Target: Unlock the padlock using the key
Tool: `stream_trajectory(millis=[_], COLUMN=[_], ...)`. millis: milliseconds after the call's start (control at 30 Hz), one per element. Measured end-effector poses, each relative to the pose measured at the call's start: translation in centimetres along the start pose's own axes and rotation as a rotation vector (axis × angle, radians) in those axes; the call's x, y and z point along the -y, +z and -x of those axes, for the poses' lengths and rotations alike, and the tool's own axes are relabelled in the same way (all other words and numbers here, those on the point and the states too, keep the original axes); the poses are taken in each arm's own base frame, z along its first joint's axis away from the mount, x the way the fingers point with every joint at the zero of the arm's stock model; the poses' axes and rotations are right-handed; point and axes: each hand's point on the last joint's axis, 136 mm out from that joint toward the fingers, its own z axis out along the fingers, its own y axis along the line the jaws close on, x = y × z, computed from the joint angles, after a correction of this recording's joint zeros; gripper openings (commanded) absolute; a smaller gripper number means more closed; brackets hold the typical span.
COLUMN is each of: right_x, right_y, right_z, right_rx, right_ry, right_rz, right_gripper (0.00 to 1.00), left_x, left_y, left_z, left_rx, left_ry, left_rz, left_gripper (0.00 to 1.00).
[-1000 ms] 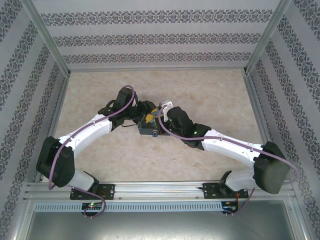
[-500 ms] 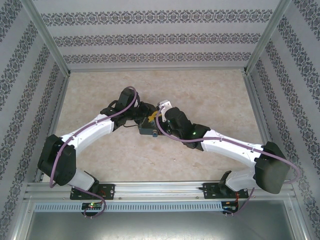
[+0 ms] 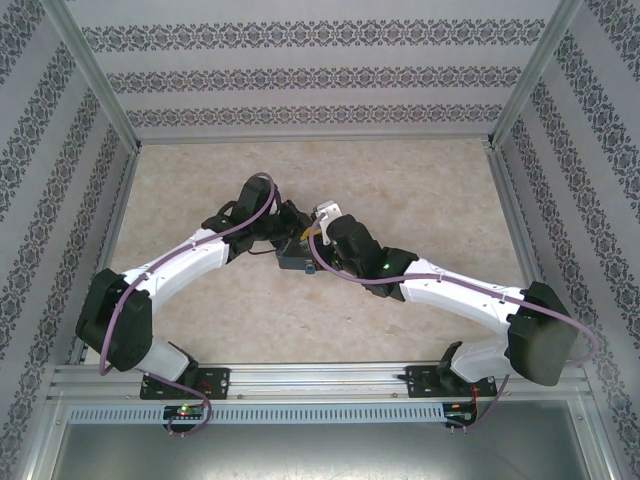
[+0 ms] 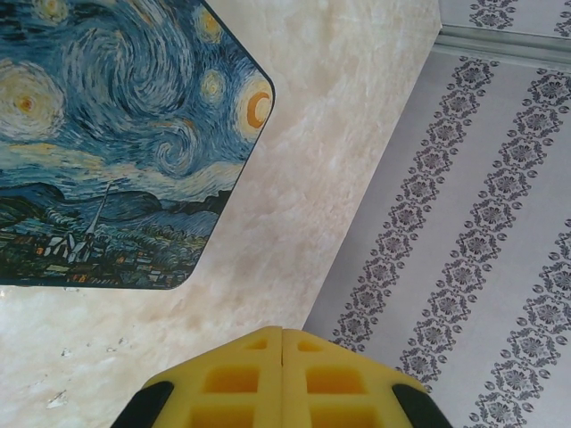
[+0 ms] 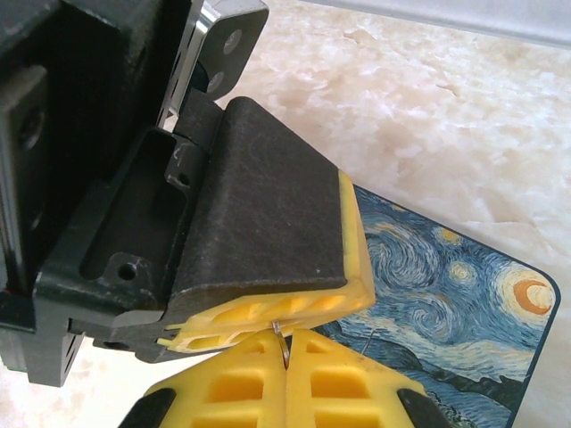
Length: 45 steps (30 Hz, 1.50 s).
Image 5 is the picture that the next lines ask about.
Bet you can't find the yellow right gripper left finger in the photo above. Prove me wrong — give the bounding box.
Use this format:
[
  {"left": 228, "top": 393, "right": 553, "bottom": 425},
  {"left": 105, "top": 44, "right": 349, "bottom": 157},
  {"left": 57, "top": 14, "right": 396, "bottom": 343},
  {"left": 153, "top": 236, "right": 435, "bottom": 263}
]
[{"left": 128, "top": 331, "right": 287, "bottom": 428}]

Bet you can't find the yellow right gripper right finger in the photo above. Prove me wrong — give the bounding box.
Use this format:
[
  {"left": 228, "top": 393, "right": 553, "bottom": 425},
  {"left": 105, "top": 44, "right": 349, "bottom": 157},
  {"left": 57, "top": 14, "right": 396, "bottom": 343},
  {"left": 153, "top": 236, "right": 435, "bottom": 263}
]
[{"left": 285, "top": 328, "right": 448, "bottom": 428}]

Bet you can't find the starry night painted tin box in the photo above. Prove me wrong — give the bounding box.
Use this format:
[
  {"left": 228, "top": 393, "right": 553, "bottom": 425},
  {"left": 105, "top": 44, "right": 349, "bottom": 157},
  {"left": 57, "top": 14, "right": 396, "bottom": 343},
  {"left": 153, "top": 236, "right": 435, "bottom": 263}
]
[{"left": 311, "top": 185, "right": 561, "bottom": 428}]

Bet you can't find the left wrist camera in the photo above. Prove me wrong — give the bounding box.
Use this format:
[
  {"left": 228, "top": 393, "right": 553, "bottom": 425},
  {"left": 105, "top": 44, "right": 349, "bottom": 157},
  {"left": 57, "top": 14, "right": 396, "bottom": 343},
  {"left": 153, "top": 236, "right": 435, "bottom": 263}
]
[{"left": 195, "top": 0, "right": 269, "bottom": 100}]

